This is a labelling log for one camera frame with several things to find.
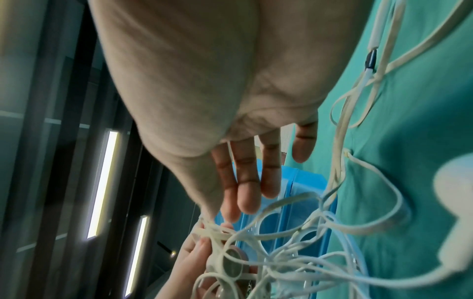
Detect person's right hand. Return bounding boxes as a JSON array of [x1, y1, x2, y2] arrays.
[[88, 0, 385, 223]]

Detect person's left hand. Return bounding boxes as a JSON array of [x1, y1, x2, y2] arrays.
[[153, 222, 260, 299]]

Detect blue plastic mini drawer unit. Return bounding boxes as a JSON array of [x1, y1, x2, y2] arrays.
[[229, 157, 339, 299]]

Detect ceiling light strip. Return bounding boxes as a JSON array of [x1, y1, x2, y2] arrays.
[[124, 214, 150, 299], [86, 130, 119, 240]]

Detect green tablecloth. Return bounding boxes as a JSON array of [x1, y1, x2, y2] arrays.
[[280, 0, 473, 299]]

